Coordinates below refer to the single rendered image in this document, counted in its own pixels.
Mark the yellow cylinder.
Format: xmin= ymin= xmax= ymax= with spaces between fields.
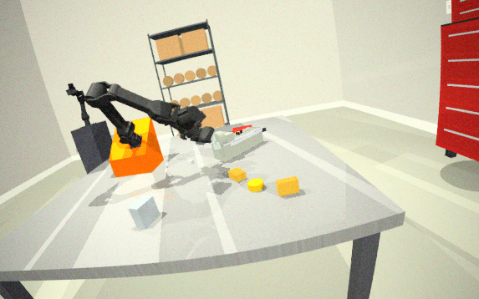
xmin=247 ymin=179 xmax=264 ymax=191

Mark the yellow cube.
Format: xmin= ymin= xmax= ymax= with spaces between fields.
xmin=228 ymin=168 xmax=247 ymax=182
xmin=276 ymin=176 xmax=299 ymax=196

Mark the red flat block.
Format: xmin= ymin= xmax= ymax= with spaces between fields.
xmin=232 ymin=125 xmax=252 ymax=133

